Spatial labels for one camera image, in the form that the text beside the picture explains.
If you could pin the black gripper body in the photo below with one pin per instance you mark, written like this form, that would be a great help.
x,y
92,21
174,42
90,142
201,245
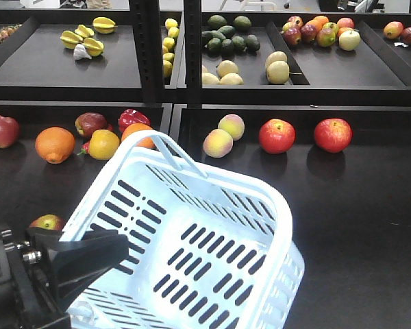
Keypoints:
x,y
23,303

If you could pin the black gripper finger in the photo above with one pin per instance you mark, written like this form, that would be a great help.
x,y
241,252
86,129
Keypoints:
x,y
67,268

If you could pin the red apple upper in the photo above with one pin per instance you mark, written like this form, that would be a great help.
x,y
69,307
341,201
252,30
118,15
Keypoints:
x,y
48,222

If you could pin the red chili pepper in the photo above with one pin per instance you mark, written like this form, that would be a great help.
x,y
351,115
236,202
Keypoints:
x,y
84,150

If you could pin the orange left of pepper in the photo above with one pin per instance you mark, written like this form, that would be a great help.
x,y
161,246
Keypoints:
x,y
55,145

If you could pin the yellow round fruit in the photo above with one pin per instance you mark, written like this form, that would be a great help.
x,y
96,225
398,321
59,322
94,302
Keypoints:
x,y
103,144

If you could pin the dark red apple rear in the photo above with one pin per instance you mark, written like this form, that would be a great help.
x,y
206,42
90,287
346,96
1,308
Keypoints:
x,y
89,122

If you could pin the big red apple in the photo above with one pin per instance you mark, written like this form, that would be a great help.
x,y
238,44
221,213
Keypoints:
x,y
9,131

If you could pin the red bell pepper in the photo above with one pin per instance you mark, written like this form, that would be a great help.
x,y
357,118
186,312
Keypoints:
x,y
132,120

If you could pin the pale peach front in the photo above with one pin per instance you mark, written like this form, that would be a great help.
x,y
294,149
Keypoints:
x,y
218,143

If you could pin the pale peach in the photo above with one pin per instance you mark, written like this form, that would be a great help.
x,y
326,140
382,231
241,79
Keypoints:
x,y
234,125
218,143

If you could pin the pale peach rear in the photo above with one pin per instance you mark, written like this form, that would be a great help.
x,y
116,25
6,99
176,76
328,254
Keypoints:
x,y
234,125

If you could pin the white garlic bulb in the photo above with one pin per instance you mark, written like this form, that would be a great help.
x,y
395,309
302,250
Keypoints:
x,y
80,53

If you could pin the red apple right tray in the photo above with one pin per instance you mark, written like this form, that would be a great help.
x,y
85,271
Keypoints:
x,y
276,136

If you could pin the red apple far right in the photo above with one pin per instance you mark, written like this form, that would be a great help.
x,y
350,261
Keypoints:
x,y
333,135

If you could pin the black wooden display stand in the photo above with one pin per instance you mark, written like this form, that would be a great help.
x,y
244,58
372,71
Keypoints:
x,y
351,211

